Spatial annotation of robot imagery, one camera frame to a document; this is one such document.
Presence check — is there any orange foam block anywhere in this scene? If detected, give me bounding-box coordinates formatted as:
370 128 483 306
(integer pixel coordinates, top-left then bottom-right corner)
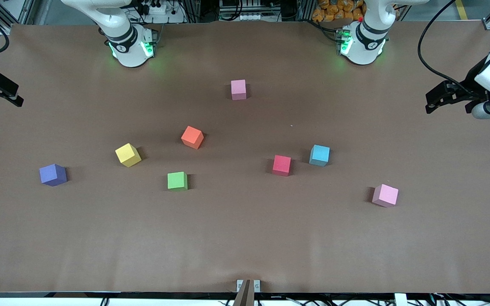
181 126 204 150

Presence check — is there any red foam block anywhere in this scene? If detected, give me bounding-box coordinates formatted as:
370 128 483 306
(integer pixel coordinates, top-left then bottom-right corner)
272 155 292 176

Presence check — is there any tan mounting bar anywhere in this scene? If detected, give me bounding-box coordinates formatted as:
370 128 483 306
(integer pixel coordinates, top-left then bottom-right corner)
233 279 252 306

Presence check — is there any blue foam block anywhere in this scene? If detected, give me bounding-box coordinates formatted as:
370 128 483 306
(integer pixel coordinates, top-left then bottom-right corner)
309 144 330 167

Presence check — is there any white socket bar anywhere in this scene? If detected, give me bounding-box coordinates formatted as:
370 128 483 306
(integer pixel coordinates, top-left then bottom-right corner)
219 11 257 22

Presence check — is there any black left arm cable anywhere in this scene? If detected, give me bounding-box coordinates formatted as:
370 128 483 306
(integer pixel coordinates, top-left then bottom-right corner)
417 0 484 98

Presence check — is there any pink foam block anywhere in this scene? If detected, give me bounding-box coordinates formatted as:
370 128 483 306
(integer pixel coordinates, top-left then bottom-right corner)
231 79 248 101
372 184 399 208

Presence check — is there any yellow foam block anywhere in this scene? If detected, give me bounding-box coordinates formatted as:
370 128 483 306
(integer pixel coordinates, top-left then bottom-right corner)
115 143 142 168

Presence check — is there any brown table cover sheet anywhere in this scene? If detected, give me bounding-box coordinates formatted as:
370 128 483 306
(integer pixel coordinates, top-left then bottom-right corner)
0 20 490 294

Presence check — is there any small metal bracket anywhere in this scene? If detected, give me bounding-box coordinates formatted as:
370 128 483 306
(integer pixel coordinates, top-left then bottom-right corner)
236 279 261 293

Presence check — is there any white power strip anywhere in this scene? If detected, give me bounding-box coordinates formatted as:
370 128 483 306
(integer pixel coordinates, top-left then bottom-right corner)
141 0 186 24

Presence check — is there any purple foam block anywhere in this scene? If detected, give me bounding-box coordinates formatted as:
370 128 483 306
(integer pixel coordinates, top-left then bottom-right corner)
39 164 68 187

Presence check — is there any orange snack packets pile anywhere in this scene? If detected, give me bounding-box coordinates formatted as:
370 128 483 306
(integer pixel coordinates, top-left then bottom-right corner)
312 0 367 23

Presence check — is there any green foam block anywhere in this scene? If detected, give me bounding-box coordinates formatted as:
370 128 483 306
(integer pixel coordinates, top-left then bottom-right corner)
167 172 188 191

